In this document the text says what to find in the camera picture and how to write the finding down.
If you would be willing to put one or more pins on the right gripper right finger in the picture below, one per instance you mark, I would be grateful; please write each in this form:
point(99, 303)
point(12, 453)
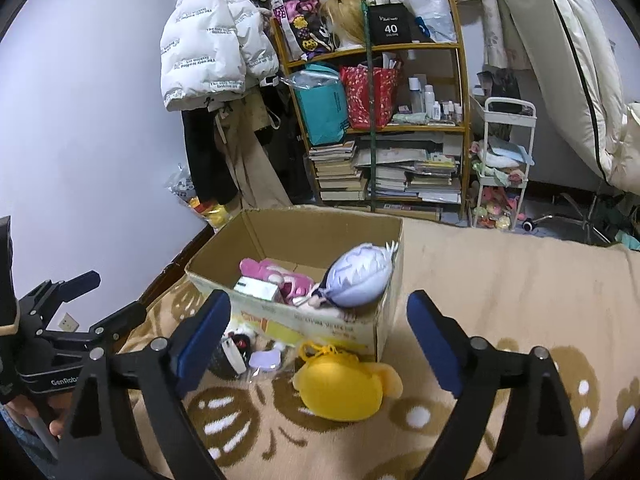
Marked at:
point(538, 437)

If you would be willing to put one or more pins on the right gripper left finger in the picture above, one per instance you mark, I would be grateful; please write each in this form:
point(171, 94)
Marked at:
point(101, 438)

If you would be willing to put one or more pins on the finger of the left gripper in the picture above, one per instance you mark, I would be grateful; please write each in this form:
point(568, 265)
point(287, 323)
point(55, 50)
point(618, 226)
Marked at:
point(119, 324)
point(67, 291)

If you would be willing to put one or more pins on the green tissue pack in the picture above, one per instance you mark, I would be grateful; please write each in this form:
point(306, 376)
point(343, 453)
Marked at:
point(258, 289)

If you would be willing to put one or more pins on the yellow plush toy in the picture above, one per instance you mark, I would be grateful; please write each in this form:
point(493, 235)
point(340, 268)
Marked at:
point(334, 384)

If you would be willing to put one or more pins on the pink plush toy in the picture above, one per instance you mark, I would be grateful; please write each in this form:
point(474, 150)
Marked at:
point(294, 287)

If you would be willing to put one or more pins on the purple haired plush doll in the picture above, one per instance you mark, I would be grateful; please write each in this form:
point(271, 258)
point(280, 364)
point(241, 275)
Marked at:
point(357, 278)

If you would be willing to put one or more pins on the person's left hand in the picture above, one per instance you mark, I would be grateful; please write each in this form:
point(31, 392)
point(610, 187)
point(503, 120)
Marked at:
point(54, 408)

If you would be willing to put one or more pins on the beige patterned blanket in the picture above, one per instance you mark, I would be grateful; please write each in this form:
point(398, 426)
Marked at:
point(580, 302)

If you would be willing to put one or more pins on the lavender plush in bag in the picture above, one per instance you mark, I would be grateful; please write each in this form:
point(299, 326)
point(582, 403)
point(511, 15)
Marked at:
point(266, 360)

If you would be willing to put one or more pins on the beige hanging coat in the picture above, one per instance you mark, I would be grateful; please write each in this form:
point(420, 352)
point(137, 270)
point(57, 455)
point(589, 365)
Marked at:
point(250, 168)

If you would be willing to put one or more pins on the cardboard box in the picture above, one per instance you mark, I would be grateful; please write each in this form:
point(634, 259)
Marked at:
point(306, 240)

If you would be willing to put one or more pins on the white rolling cart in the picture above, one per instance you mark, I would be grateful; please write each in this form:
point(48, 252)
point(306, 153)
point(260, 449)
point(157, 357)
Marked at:
point(501, 167)

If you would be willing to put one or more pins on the stack of books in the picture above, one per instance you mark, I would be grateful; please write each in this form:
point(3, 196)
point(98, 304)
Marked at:
point(413, 167)

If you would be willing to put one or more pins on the white puffer jacket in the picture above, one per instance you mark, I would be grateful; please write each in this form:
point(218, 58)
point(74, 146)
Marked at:
point(212, 52)

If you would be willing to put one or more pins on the wooden shelf unit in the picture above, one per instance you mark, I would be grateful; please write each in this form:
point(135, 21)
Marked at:
point(432, 93)

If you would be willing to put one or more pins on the teal bag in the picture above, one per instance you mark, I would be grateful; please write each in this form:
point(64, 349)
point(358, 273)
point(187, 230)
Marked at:
point(321, 98)

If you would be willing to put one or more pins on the red patterned bag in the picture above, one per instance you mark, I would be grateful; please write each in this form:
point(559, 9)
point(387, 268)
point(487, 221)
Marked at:
point(354, 80)

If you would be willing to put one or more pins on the cream recliner chair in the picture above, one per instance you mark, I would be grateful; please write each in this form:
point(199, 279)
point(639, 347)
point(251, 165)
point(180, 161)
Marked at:
point(580, 83)

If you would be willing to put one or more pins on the blonde wig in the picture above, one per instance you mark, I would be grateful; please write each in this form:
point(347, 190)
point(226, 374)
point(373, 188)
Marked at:
point(345, 20)

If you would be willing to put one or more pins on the black box with 40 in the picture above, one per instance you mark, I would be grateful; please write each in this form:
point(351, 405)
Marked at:
point(389, 24)

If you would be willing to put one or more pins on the green pole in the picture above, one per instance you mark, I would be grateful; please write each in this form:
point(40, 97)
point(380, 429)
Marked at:
point(371, 101)

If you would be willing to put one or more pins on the wall outlet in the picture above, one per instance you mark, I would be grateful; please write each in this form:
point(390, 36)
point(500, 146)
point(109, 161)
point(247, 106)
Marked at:
point(68, 324)

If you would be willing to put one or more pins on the black round plush keychain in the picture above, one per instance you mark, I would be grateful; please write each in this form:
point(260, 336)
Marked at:
point(229, 360)

